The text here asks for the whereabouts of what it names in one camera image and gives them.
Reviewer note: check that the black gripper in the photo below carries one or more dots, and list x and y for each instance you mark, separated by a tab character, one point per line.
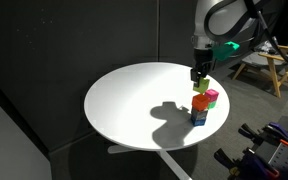
202	60

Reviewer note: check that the pink block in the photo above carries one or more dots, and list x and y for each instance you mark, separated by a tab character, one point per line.
212	95

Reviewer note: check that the green block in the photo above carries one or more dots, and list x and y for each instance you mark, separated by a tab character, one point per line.
212	105

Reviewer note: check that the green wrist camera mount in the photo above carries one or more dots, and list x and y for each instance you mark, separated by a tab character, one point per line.
224	50

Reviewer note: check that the orange block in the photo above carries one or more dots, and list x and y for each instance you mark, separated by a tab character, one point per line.
200	102

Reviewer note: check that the purple clamp with orange tip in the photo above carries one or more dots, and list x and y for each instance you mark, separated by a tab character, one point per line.
250	166
279	133

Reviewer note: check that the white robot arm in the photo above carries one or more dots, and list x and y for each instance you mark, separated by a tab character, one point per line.
217	20

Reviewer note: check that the blue block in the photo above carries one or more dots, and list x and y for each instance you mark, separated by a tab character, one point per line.
198	121

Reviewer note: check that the round white table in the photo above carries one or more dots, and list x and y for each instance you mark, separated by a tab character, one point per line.
134	106

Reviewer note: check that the yellow-green translucent block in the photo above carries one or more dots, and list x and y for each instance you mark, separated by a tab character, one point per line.
201	86

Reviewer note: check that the white table base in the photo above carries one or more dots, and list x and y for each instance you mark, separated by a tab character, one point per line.
170	163

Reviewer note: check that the wooden chair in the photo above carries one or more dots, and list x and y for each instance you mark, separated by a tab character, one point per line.
270	63

